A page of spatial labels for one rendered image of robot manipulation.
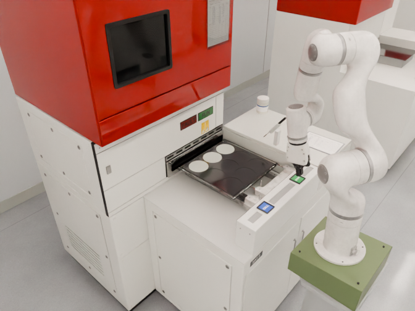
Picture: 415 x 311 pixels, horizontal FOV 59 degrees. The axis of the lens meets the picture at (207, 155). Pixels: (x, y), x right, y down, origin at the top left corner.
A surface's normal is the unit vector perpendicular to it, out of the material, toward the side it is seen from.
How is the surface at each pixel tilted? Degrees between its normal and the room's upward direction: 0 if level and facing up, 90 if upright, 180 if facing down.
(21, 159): 90
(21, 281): 0
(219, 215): 0
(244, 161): 0
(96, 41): 90
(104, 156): 90
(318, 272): 90
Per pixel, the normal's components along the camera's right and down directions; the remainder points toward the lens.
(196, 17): 0.75, 0.37
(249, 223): 0.00, -0.83
